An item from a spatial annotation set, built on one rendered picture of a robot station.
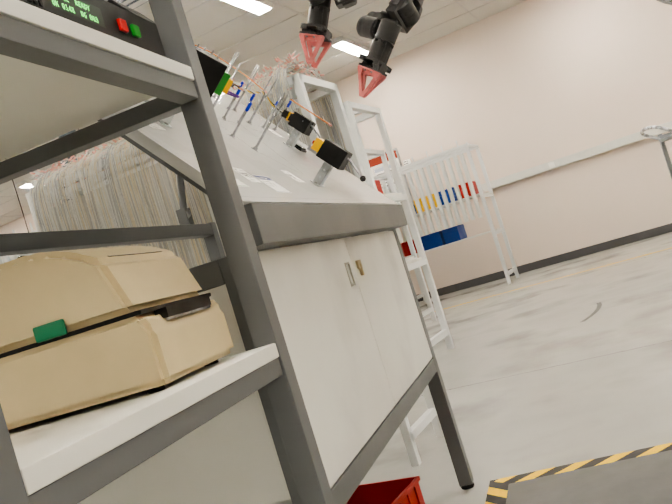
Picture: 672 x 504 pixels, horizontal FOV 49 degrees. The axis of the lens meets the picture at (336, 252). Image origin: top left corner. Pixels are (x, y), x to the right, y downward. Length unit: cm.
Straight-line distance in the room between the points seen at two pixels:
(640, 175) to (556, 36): 202
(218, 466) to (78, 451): 59
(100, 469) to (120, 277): 27
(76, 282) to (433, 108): 954
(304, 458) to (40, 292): 42
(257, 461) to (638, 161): 892
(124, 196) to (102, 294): 220
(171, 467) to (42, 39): 71
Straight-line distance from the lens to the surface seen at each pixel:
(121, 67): 91
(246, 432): 118
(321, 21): 208
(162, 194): 296
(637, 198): 987
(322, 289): 144
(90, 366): 87
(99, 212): 314
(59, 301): 88
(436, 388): 226
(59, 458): 63
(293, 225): 126
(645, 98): 990
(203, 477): 123
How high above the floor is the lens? 73
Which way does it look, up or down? 2 degrees up
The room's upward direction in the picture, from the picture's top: 17 degrees counter-clockwise
